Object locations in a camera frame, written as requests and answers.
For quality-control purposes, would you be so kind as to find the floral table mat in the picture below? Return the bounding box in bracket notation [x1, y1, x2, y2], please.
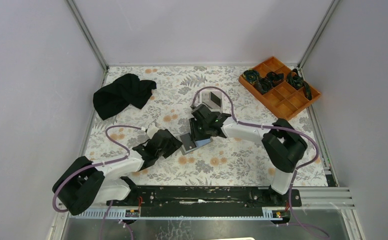
[78, 65, 329, 187]

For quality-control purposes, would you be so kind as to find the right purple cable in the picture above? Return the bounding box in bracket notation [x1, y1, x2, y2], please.
[191, 86, 331, 240]

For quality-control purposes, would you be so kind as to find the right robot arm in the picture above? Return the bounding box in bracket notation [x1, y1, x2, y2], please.
[189, 104, 308, 206]

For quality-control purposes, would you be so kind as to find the black credit card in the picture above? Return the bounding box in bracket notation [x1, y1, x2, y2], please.
[180, 132, 197, 155]

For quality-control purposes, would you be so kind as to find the dark blue rolled tie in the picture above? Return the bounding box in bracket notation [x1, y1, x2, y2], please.
[253, 71, 285, 95]

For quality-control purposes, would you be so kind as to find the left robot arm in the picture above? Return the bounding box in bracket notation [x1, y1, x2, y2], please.
[52, 128, 183, 216]

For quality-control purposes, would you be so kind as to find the grey blue card holder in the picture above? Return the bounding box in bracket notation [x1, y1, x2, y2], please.
[176, 132, 213, 156]

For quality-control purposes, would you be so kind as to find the black cloth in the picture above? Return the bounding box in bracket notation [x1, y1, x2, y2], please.
[92, 73, 157, 120]

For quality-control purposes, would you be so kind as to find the black orange rolled tie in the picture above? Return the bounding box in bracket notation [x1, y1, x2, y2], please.
[286, 68, 313, 100]

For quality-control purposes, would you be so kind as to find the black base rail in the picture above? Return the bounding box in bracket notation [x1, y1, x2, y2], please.
[107, 185, 302, 219]

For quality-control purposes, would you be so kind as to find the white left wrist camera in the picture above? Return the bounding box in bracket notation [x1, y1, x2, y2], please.
[145, 122, 160, 139]

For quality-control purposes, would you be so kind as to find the stack of cards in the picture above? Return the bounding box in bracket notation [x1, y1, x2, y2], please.
[201, 90, 222, 109]

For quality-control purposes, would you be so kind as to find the green yellow rolled tie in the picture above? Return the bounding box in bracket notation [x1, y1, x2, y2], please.
[242, 69, 261, 85]

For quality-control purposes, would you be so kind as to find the orange wooden divider tray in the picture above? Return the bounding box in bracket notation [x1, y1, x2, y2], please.
[238, 56, 322, 120]

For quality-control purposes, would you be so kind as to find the white plastic card box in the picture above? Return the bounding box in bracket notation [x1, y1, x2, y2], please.
[199, 89, 224, 113]

